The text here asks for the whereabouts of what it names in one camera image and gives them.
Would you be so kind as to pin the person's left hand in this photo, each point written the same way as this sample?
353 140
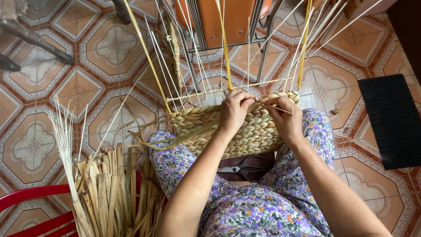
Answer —
232 110

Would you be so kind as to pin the person's right hand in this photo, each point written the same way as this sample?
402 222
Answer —
287 120

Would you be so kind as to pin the thin pale reed stick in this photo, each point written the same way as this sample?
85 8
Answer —
282 110

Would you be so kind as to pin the woven straw basket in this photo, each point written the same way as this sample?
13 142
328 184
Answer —
204 131

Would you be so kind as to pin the dark red stool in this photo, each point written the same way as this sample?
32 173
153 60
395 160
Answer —
263 158

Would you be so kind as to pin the small straw scrap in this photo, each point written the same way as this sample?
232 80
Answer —
336 112

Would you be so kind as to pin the group of white upright stakes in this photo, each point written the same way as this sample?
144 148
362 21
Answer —
200 65

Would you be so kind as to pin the black scissors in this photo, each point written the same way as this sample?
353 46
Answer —
245 169

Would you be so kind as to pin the yellow upright basket strip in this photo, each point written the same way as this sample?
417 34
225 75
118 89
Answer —
304 46
225 49
148 56

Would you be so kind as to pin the person's floral purple clothing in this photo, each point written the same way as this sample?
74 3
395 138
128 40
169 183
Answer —
256 207

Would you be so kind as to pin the black ribbed mat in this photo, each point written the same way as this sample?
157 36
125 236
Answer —
391 121

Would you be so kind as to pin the dark wooden cabinet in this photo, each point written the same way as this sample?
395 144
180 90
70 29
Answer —
406 33

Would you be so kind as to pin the dark furniture leg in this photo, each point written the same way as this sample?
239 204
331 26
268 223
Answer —
122 11

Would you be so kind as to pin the bundle of dried straw strips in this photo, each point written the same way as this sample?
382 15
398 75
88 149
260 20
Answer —
108 197

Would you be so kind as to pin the bundle of thin white reeds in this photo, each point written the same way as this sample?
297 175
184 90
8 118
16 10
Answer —
64 141

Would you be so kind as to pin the dark wooden furniture legs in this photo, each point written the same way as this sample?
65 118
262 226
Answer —
36 41

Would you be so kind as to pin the red plastic chair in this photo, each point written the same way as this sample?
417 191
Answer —
36 192

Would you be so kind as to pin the horizontal pale frame stick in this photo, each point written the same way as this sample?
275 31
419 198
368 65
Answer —
210 92

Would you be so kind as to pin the orange chair with metal frame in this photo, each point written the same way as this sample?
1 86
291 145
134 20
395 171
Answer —
227 19

